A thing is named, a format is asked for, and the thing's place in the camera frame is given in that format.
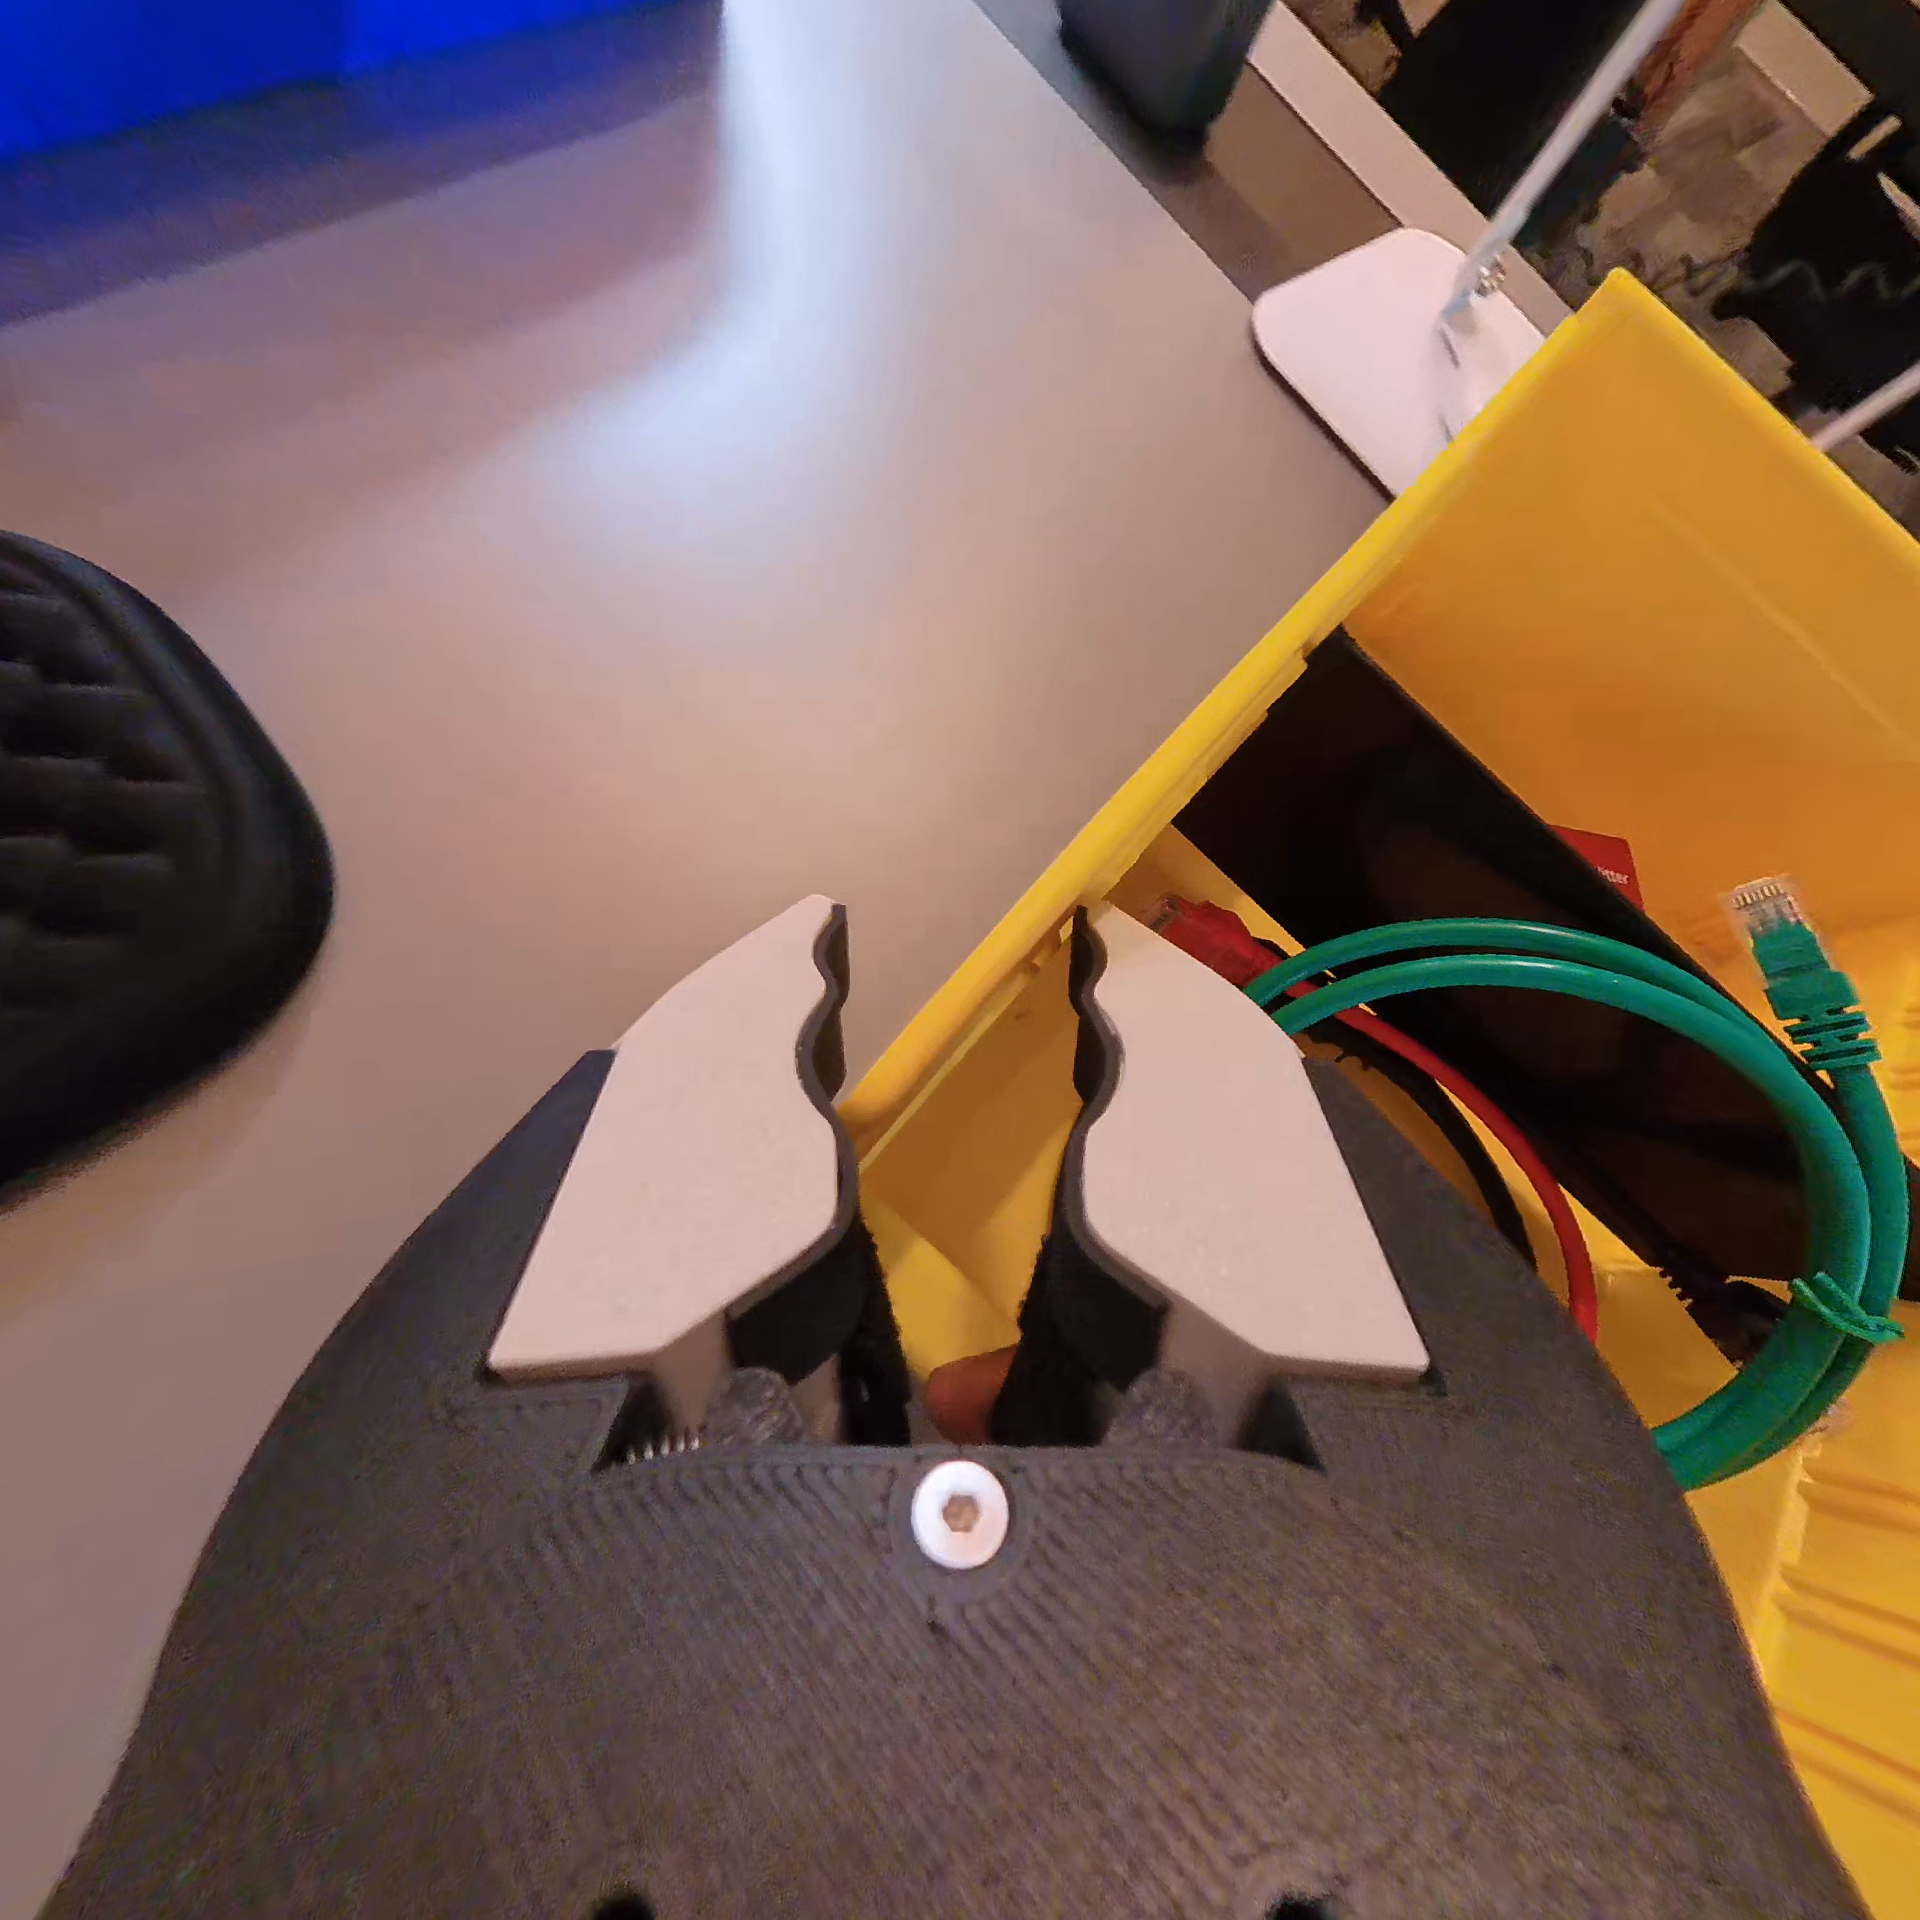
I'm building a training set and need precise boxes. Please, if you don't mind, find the white board stand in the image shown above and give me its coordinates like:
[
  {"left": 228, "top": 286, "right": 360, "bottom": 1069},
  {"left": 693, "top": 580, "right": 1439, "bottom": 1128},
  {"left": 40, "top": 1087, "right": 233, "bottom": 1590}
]
[{"left": 1250, "top": 0, "right": 1920, "bottom": 501}]

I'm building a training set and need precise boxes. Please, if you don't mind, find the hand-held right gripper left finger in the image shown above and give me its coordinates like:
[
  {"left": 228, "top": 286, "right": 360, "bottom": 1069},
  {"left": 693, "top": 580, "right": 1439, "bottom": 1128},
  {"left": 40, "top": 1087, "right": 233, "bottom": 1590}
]
[{"left": 481, "top": 898, "right": 862, "bottom": 1429}]

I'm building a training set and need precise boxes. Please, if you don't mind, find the grey charger box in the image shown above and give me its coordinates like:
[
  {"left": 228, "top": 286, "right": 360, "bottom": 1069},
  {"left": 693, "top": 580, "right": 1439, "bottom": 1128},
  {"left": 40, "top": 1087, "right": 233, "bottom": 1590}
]
[{"left": 1053, "top": 0, "right": 1281, "bottom": 140}]

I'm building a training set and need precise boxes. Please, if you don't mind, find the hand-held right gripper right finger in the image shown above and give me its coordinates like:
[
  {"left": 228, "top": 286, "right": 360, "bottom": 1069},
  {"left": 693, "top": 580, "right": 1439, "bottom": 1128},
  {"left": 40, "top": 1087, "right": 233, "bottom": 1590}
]
[{"left": 1053, "top": 903, "right": 1430, "bottom": 1436}]

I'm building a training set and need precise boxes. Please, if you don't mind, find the yellow storage bin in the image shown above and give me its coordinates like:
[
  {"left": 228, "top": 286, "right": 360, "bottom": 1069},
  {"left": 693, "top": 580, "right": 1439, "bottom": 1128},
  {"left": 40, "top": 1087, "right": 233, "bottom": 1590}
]
[{"left": 830, "top": 269, "right": 1920, "bottom": 1920}]

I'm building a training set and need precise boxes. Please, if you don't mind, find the black ethernet cable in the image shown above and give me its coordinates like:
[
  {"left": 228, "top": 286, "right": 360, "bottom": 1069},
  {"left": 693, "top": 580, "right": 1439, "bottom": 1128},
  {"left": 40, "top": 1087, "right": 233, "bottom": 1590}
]
[{"left": 1306, "top": 1042, "right": 1814, "bottom": 1359}]

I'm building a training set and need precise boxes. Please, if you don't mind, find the blue storage bin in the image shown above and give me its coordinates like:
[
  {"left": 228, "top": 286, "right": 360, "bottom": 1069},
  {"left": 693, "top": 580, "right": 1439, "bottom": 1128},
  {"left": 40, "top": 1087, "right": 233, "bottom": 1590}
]
[{"left": 0, "top": 0, "right": 722, "bottom": 169}]

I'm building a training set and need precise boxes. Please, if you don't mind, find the green ethernet cable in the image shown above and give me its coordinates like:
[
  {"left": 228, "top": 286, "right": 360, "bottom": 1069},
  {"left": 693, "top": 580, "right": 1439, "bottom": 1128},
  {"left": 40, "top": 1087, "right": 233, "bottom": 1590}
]
[{"left": 1244, "top": 868, "right": 1911, "bottom": 1489}]

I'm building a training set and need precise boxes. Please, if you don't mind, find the red ethernet cable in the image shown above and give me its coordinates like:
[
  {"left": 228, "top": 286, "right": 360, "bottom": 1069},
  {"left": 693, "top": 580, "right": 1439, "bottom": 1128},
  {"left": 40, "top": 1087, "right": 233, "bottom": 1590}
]
[{"left": 1136, "top": 887, "right": 1608, "bottom": 1343}]

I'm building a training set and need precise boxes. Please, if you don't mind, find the black dimpled wrist pad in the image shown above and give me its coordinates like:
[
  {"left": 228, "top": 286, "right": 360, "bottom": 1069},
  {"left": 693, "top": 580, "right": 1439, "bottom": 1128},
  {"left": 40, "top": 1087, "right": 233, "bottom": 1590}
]
[{"left": 0, "top": 532, "right": 338, "bottom": 1206}]

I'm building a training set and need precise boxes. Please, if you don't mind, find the person's right hand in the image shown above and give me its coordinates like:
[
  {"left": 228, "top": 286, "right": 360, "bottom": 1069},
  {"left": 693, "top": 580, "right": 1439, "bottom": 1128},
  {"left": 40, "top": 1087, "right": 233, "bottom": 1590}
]
[{"left": 919, "top": 1343, "right": 1027, "bottom": 1441}]

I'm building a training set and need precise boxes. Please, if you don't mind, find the black bin divider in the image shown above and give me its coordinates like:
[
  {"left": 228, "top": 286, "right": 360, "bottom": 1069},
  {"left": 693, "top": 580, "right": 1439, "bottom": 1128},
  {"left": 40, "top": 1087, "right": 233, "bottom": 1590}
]
[{"left": 1167, "top": 626, "right": 1920, "bottom": 1306}]

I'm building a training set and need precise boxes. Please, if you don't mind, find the grey desk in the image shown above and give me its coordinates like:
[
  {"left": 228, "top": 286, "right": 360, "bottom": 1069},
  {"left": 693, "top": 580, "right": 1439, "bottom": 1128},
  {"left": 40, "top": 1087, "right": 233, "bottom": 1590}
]
[{"left": 0, "top": 0, "right": 1575, "bottom": 1893}]

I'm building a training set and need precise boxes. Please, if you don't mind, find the red ethernet splitter box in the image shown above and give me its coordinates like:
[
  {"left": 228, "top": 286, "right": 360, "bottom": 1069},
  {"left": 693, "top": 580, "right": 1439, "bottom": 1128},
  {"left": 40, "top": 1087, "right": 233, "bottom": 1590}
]
[{"left": 1550, "top": 821, "right": 1645, "bottom": 916}]

